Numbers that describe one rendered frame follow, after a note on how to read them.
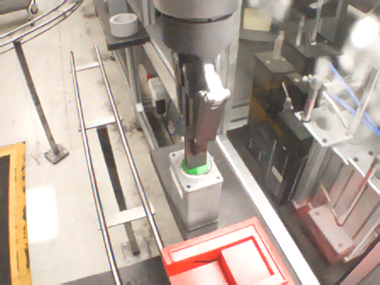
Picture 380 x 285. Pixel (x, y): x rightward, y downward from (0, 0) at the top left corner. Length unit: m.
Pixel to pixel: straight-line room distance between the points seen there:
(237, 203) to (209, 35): 0.36
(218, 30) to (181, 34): 0.04
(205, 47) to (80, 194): 1.57
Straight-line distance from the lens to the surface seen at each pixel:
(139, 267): 0.79
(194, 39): 0.32
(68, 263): 1.63
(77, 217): 1.74
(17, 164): 2.14
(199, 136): 0.39
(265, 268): 0.49
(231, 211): 0.58
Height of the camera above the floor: 1.39
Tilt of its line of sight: 46 degrees down
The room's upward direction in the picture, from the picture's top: straight up
